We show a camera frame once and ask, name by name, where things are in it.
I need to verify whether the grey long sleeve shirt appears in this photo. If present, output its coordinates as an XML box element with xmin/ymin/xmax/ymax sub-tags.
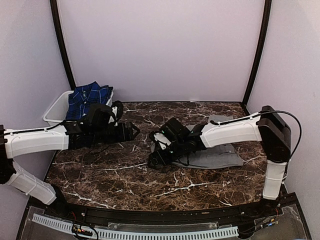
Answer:
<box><xmin>172</xmin><ymin>114</ymin><xmax>244</xmax><ymax>169</ymax></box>

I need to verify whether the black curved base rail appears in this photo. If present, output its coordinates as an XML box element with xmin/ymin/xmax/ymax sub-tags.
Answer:
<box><xmin>24</xmin><ymin>193</ymin><xmax>300</xmax><ymax>228</ymax></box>

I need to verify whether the white slotted cable duct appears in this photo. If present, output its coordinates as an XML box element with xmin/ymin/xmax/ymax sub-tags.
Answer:
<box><xmin>32</xmin><ymin>213</ymin><xmax>239</xmax><ymax>240</ymax></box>

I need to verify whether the white plastic bin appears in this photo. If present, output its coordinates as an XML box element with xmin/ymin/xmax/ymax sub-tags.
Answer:
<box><xmin>43</xmin><ymin>90</ymin><xmax>112</xmax><ymax>124</ymax></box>

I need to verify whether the black frame post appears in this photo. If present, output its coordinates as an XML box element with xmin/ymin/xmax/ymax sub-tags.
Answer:
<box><xmin>240</xmin><ymin>0</ymin><xmax>272</xmax><ymax>115</ymax></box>
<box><xmin>49</xmin><ymin>0</ymin><xmax>76</xmax><ymax>90</ymax></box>

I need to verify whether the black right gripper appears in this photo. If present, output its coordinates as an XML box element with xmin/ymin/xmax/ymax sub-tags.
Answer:
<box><xmin>146</xmin><ymin>138</ymin><xmax>186</xmax><ymax>170</ymax></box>

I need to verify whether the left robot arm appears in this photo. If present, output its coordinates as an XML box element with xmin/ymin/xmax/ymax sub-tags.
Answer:
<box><xmin>0</xmin><ymin>101</ymin><xmax>140</xmax><ymax>218</ymax></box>

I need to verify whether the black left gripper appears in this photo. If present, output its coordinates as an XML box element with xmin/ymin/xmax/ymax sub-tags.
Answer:
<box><xmin>91</xmin><ymin>121</ymin><xmax>140</xmax><ymax>144</ymax></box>

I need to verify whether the right black frame post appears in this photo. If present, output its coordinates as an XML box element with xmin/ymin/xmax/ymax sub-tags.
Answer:
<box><xmin>240</xmin><ymin>0</ymin><xmax>272</xmax><ymax>115</ymax></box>

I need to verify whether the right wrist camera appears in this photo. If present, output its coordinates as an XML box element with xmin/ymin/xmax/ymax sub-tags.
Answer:
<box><xmin>149</xmin><ymin>131</ymin><xmax>172</xmax><ymax>153</ymax></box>

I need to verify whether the left black frame post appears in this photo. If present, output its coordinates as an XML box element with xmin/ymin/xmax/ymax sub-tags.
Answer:
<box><xmin>49</xmin><ymin>0</ymin><xmax>76</xmax><ymax>90</ymax></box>

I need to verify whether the blue plaid shirt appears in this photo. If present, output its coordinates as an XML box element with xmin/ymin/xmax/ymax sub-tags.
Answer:
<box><xmin>65</xmin><ymin>81</ymin><xmax>113</xmax><ymax>120</ymax></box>

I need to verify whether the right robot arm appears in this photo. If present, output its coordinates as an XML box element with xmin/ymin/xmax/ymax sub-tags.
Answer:
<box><xmin>147</xmin><ymin>105</ymin><xmax>302</xmax><ymax>217</ymax></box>

